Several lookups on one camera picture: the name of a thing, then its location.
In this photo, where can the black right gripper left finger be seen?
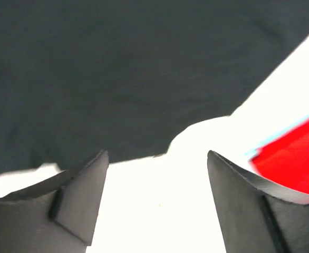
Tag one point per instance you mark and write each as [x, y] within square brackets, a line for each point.
[56, 215]

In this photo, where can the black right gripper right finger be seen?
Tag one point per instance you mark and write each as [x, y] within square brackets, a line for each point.
[256, 214]

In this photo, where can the black t shirt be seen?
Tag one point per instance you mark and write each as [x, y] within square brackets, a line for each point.
[79, 77]

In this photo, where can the folded red t shirt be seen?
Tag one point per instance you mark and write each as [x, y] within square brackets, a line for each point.
[285, 160]

